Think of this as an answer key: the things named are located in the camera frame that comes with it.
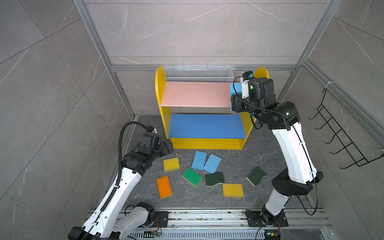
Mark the orange yellow sponge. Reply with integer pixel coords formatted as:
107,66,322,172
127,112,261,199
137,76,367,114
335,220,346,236
156,176,173,199

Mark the yellow shelf with coloured boards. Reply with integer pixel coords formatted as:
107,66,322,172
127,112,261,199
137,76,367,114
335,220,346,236
155,67,253,150

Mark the left black corrugated cable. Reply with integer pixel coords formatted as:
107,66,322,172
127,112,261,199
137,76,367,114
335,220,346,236
115,121,150,187

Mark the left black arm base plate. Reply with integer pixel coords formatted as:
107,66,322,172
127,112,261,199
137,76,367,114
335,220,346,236
142,211,170,228

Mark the light blue sponge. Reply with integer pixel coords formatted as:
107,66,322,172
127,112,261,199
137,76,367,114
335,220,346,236
192,151,207,170
230,83,244,113
203,154,222,174

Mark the right dark green wavy sponge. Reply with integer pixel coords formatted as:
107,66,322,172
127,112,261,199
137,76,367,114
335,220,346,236
246,167,267,187

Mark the small yellow sponge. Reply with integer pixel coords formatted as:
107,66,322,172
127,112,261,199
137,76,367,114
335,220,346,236
163,157,180,172

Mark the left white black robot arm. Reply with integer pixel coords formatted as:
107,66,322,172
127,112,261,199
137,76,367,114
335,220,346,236
68,133,174,240

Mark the dark green wavy sponge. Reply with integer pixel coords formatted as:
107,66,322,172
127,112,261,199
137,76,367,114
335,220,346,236
205,172,225,187
246,167,267,187

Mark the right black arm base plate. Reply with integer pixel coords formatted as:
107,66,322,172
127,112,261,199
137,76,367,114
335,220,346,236
244,210,289,227

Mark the black wire hook rack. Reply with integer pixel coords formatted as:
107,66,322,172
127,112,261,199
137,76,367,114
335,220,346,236
308,88,384,170

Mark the bright green yellow sponge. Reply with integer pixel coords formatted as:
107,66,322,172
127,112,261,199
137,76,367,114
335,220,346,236
182,168,203,187

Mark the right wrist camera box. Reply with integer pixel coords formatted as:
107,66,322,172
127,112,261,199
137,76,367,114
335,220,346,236
242,71,255,81

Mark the large yellow sponge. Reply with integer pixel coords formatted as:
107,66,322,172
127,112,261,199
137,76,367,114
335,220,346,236
222,183,244,198

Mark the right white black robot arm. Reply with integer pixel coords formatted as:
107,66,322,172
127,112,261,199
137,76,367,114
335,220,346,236
231,72,324,226

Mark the aluminium rail base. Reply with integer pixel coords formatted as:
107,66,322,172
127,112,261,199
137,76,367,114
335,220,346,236
119,209,337,240

